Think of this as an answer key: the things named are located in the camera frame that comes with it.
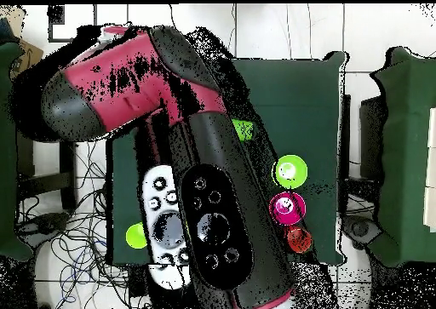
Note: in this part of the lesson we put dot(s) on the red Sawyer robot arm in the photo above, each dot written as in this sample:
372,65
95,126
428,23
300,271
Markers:
136,84

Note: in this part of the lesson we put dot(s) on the white box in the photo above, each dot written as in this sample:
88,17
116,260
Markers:
431,186

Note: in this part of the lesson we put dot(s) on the black caster base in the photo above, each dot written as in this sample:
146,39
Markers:
44,224

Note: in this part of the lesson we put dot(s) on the small green bowl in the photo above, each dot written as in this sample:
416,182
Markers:
293,178

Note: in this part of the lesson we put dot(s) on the pink bowl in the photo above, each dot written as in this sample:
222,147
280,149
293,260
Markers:
293,215

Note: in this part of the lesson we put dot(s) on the dark green table cloth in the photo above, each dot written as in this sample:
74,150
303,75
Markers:
299,94

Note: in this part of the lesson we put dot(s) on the lime yellow cup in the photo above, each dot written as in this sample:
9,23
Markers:
134,237

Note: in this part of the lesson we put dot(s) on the black square frame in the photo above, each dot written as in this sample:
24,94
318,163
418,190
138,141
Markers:
49,33

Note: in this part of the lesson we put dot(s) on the green cup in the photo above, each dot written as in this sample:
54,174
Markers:
242,130

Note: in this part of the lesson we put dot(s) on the black stand frame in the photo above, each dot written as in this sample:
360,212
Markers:
67,172
371,135

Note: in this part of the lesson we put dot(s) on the red-orange cup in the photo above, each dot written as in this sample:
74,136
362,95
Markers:
301,241

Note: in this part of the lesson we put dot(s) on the grey caster base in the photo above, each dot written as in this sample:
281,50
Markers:
361,229

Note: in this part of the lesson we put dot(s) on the green cloth side table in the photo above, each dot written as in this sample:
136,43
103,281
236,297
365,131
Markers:
408,152
6,186

